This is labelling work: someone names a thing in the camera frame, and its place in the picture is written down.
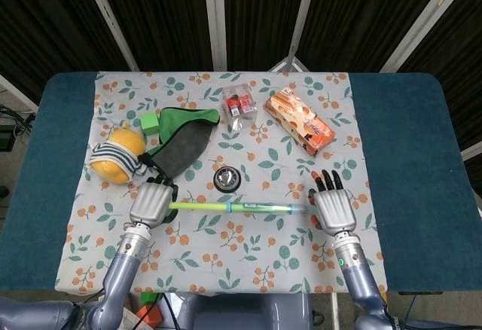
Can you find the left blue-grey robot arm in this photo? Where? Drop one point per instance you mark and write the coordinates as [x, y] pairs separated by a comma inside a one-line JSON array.
[[120, 273]]

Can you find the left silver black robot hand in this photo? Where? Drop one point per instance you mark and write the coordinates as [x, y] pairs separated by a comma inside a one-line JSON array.
[[150, 203]]

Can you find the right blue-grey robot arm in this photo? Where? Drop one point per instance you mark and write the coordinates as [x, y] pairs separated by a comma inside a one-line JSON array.
[[357, 281]]

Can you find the orange snack box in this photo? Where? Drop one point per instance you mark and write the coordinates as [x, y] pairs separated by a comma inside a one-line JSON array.
[[299, 119]]

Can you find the telescopic blue green stick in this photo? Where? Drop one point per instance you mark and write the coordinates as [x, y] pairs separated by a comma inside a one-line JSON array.
[[211, 206]]

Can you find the right silver orange-tipped robot hand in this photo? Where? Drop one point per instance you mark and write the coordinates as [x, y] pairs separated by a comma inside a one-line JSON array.
[[335, 209]]

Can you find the white checked paper bag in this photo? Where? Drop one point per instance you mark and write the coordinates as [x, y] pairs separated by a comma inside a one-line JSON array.
[[132, 320]]

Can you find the floral printed tablecloth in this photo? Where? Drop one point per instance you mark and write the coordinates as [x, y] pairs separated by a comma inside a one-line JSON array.
[[233, 258]]

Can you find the orange block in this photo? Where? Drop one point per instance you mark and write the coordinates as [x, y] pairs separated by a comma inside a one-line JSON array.
[[150, 316]]

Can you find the yellow striped plush toy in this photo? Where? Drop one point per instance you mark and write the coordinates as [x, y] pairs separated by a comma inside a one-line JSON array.
[[120, 149]]

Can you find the blue felt table cover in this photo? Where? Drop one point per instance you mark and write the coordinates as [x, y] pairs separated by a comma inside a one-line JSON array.
[[414, 138]]

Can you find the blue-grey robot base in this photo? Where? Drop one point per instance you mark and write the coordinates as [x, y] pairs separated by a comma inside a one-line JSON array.
[[244, 313]]

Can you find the green plastic block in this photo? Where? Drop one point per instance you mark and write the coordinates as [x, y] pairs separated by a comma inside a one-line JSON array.
[[148, 299]]

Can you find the small round metal tin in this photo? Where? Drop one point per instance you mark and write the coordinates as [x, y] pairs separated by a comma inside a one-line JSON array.
[[227, 179]]

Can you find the green cube block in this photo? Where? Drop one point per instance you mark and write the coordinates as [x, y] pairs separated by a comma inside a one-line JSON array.
[[150, 123]]

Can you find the clear box with red items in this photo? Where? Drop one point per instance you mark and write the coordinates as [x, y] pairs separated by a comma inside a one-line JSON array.
[[239, 106]]

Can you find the grey tripod stand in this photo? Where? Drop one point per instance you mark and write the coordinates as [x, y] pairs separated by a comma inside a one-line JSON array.
[[290, 64]]

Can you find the black electronic device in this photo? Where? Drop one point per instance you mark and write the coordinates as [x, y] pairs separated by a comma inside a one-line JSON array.
[[5, 138]]

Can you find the green grey fabric pouch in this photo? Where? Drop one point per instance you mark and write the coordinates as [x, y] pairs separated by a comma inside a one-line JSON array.
[[180, 145]]

